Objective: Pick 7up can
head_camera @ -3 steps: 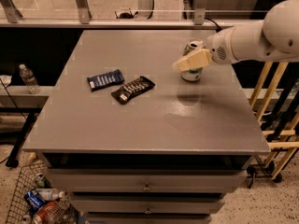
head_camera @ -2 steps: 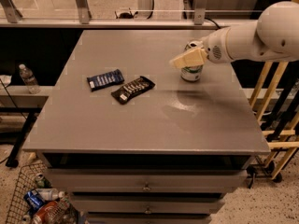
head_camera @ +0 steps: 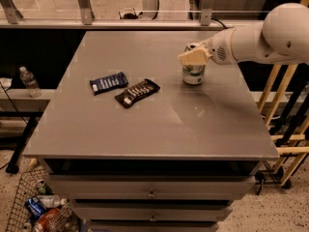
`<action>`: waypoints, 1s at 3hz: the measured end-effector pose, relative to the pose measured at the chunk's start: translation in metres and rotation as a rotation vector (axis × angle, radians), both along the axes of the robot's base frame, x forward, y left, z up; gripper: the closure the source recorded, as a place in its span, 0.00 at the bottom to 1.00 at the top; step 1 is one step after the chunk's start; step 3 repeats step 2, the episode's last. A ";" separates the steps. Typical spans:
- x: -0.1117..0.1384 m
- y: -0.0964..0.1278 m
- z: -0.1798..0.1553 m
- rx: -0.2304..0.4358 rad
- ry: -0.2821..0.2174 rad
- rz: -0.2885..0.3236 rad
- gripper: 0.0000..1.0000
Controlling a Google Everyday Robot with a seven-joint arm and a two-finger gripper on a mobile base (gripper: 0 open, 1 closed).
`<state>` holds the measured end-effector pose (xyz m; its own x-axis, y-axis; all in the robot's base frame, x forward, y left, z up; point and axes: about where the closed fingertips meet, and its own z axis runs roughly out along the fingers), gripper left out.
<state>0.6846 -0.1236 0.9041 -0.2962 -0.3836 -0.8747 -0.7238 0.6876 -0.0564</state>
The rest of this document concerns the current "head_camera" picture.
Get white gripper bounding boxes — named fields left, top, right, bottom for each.
left=178, top=28, right=237, bottom=66

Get green white 7up can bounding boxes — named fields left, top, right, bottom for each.
left=183, top=43, right=206, bottom=85

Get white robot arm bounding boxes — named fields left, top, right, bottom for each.
left=179, top=3, right=309, bottom=66

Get green can in basket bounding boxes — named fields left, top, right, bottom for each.
left=36, top=180, right=52, bottom=195

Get red soda can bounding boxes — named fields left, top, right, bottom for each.
left=33, top=208, right=60, bottom=232

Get black snack bar wrapper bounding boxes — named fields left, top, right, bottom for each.
left=115, top=79, right=160, bottom=108

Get blue snack bar wrapper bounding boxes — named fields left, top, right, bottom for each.
left=90, top=72, right=128, bottom=95

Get wooden rolling rack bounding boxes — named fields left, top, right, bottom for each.
left=255, top=64, right=309, bottom=195

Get grey drawer cabinet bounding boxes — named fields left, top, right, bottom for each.
left=24, top=31, right=277, bottom=232

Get clear plastic water bottle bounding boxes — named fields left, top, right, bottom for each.
left=19, top=67, right=42, bottom=98

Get grey side bench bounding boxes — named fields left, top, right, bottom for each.
left=0, top=89, right=55, bottom=174

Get plastic bottle in basket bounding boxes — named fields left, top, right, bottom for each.
left=38, top=195, right=68, bottom=208

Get black power cable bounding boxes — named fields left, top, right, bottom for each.
left=211, top=17, right=229, bottom=30

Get metal railing frame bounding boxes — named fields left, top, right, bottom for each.
left=0, top=0, right=266, bottom=29

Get black wire basket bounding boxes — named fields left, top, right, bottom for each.
left=6, top=169, right=80, bottom=232

